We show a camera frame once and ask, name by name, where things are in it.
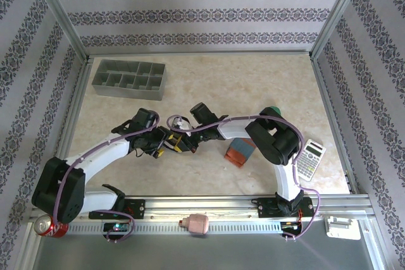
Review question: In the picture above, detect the grey slotted cable duct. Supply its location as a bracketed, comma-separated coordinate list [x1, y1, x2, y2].
[68, 221, 284, 235]

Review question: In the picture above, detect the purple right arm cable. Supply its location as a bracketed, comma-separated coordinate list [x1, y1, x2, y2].
[166, 114, 322, 242]

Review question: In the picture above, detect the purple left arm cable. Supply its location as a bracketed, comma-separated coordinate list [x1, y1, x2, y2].
[52, 111, 161, 244]

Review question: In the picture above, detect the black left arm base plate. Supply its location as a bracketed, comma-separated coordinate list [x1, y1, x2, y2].
[89, 199, 146, 220]

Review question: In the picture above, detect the aluminium back rail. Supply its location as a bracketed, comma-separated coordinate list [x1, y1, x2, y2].
[85, 49, 314, 58]

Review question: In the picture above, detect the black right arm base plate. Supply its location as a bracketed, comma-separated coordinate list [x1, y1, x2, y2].
[256, 196, 315, 219]

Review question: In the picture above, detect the blue orange sock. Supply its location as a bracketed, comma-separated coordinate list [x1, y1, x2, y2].
[224, 106, 282, 169]

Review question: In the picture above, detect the white plastic bracket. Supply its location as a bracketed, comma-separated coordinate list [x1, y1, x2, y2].
[325, 215, 354, 238]

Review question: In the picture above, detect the aluminium front rail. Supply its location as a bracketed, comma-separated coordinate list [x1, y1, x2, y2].
[31, 195, 371, 220]

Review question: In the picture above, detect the grey compartment tray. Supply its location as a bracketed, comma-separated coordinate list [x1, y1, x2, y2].
[91, 59, 168, 101]

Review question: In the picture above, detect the pink plastic bottle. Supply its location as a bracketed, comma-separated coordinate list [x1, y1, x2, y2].
[178, 214, 209, 236]

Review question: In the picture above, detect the white grey calculator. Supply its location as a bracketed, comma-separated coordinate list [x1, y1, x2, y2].
[292, 138, 327, 182]

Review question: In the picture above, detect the grey metal panel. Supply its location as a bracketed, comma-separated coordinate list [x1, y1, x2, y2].
[30, 221, 385, 270]

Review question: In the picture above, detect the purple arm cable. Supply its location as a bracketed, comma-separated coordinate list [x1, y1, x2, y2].
[166, 114, 322, 242]
[52, 111, 161, 244]

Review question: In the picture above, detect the red soda can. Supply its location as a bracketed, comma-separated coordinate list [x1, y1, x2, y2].
[34, 215, 70, 238]

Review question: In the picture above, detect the aluminium side rail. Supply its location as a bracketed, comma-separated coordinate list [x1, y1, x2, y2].
[47, 56, 93, 198]
[311, 54, 361, 195]

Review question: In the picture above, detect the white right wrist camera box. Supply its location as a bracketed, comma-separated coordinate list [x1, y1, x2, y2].
[172, 118, 191, 132]

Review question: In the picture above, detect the black beige striped sock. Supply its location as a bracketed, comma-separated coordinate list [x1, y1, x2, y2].
[166, 126, 190, 154]

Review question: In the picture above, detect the aluminium frame post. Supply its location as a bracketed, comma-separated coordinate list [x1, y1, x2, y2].
[308, 0, 375, 61]
[30, 0, 91, 64]

